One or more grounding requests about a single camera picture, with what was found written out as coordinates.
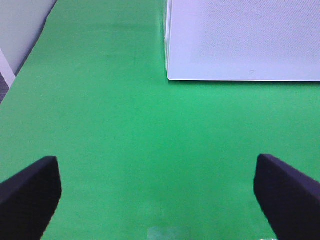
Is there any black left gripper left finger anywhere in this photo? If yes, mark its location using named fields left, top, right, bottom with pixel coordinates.
left=0, top=156, right=62, bottom=240

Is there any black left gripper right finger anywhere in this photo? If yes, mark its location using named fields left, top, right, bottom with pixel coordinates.
left=253, top=154, right=320, bottom=240

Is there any white microwave door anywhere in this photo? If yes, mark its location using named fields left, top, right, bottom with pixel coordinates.
left=166, top=0, right=320, bottom=82

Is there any clear tape piece left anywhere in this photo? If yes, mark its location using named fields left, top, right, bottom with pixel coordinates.
left=147, top=226, right=192, bottom=240

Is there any white microwave oven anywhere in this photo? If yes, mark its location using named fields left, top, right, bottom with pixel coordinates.
left=163, top=0, right=320, bottom=82

